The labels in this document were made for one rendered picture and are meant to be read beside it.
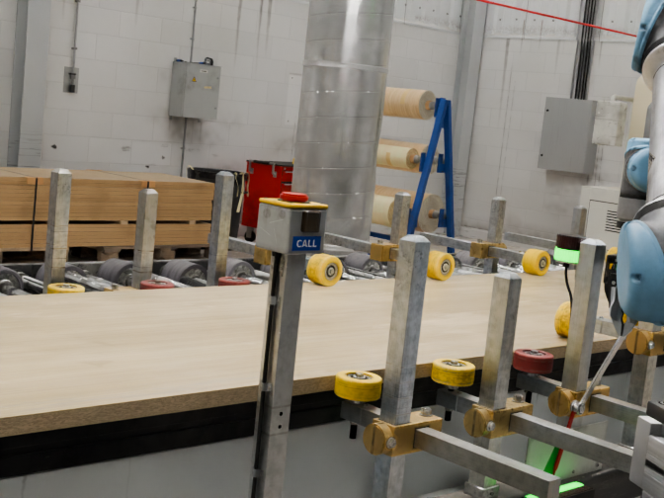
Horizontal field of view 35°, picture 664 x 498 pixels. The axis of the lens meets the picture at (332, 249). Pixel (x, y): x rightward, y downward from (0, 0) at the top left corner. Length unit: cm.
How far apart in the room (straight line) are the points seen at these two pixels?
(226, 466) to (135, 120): 828
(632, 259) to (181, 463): 82
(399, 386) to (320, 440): 27
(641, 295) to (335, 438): 84
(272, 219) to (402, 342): 34
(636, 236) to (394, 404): 59
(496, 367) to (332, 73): 411
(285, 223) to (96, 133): 832
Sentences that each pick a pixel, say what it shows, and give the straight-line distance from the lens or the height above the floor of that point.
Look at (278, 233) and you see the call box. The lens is 146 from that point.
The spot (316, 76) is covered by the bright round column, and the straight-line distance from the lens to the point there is 591.
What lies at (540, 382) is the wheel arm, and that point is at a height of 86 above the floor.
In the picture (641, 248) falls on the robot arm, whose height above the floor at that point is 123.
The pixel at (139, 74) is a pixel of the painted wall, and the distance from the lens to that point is 996.
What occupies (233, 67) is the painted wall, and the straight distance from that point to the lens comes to 1061.
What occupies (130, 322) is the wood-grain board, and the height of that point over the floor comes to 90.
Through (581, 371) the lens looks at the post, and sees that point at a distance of 210.
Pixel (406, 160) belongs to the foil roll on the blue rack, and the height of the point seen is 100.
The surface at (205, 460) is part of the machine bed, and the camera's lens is 176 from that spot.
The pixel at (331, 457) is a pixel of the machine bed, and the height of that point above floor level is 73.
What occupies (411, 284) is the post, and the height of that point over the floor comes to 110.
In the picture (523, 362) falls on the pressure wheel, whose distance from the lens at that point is 219.
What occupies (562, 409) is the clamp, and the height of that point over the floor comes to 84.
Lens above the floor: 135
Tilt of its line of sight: 7 degrees down
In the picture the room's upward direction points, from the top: 6 degrees clockwise
